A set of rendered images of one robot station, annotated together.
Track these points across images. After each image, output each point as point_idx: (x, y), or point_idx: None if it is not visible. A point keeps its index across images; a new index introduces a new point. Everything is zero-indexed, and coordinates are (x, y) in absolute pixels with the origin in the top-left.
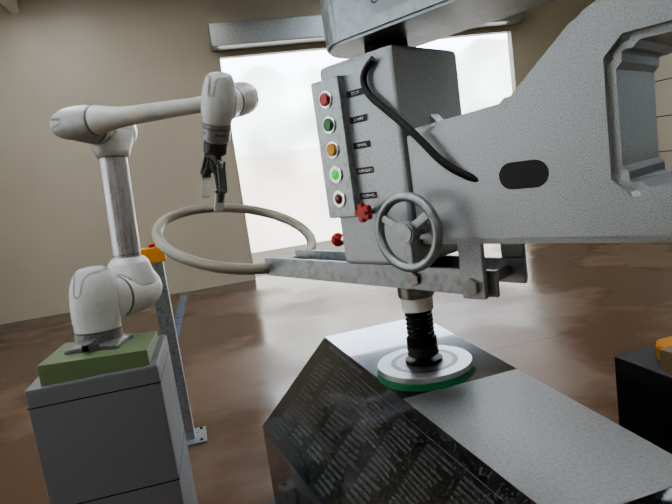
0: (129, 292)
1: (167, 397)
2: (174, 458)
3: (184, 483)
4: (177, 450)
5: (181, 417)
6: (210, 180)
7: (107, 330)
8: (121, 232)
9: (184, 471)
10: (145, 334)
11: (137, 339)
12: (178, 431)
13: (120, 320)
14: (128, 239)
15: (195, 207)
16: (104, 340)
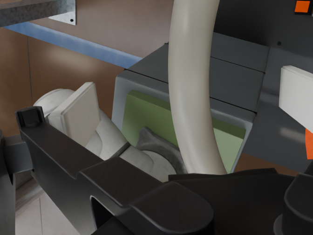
0: (125, 158)
1: (230, 90)
2: (262, 80)
3: (240, 59)
4: (240, 71)
5: (165, 48)
6: (68, 112)
7: (176, 174)
8: (19, 206)
9: (225, 56)
10: (142, 112)
11: (165, 127)
12: None
13: (156, 158)
14: (30, 187)
15: (217, 168)
16: (182, 172)
